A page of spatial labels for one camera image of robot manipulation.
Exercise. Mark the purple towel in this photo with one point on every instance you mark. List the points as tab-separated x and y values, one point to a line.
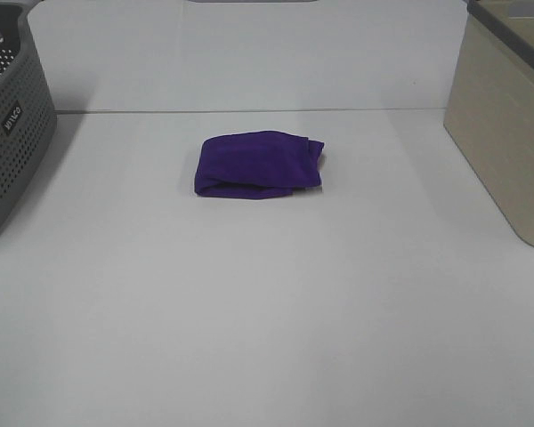
257	165

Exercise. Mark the beige plastic basket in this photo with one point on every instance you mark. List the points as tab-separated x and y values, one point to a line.
490	112

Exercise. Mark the grey perforated plastic basket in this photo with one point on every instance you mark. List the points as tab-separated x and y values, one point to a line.
28	118

